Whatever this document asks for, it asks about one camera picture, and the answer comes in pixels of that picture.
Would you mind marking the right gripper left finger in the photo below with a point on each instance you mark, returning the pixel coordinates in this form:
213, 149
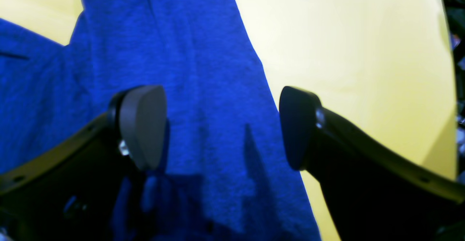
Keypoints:
69, 192

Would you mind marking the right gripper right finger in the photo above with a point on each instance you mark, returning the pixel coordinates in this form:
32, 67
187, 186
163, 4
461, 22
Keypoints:
372, 193

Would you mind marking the navy blue long-sleeve shirt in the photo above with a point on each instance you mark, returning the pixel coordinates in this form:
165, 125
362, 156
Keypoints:
224, 176

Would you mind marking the yellow table cloth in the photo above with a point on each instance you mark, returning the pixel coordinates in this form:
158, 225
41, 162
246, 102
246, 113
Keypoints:
384, 65

